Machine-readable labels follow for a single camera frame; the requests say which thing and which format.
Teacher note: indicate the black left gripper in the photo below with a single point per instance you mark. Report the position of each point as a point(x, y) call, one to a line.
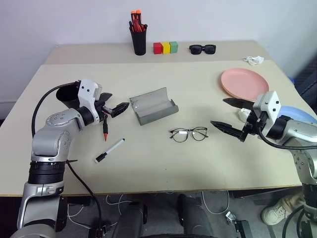
point(100, 110)

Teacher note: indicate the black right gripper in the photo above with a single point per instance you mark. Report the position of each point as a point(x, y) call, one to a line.
point(256, 122)

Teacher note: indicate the black pen with red tip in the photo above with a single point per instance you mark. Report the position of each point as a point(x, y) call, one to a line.
point(106, 129)

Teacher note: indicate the grey glasses case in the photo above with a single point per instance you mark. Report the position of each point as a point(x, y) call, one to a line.
point(153, 109)

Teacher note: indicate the white marker with black cap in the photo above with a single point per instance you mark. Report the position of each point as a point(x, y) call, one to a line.
point(111, 149)

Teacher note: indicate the thin black-rimmed eyeglasses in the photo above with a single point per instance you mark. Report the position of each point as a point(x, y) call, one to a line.
point(179, 135)

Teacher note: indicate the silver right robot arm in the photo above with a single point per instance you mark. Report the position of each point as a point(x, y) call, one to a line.
point(299, 129)

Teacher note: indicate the round crumpled white tissue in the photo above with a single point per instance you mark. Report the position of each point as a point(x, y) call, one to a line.
point(242, 114)

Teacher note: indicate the pink plate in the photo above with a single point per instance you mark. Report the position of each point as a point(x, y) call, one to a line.
point(244, 81)

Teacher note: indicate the wide black cup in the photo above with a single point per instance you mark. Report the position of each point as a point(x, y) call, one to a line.
point(65, 96)

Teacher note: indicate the flat crumpled white tissue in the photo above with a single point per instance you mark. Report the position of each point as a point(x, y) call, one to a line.
point(255, 60)

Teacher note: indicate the blue plate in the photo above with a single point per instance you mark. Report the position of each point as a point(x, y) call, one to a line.
point(297, 112)

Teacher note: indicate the tall black pen holder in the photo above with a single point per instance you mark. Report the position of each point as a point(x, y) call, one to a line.
point(140, 42)

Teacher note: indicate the small blue object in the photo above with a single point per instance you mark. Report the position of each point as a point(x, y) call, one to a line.
point(292, 81)

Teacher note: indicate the red block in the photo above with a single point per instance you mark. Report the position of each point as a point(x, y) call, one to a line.
point(157, 48)

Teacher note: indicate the yellow block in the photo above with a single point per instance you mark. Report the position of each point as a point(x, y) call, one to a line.
point(166, 48)

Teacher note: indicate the black sunglasses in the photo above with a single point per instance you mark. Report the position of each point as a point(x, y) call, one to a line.
point(195, 49)

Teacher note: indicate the dark grey upholstered furniture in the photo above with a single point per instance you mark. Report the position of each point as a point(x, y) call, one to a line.
point(307, 79)

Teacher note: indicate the green block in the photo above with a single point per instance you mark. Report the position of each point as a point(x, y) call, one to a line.
point(174, 47)

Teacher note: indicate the orange-capped black pen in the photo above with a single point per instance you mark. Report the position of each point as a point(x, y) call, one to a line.
point(133, 15)
point(138, 14)

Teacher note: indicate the white sneaker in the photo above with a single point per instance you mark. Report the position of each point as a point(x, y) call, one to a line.
point(280, 210)

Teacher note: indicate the dark grey rounded housing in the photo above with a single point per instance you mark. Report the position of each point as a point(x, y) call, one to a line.
point(131, 220)
point(193, 218)

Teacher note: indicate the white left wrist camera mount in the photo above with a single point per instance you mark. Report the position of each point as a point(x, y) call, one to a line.
point(86, 91)

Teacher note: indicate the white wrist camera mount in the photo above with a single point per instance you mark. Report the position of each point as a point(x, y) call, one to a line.
point(86, 91)
point(268, 101)

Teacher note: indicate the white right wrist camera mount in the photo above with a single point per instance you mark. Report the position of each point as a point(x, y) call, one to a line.
point(268, 101)

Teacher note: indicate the black floor bracket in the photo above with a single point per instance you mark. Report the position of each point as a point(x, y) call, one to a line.
point(241, 229)

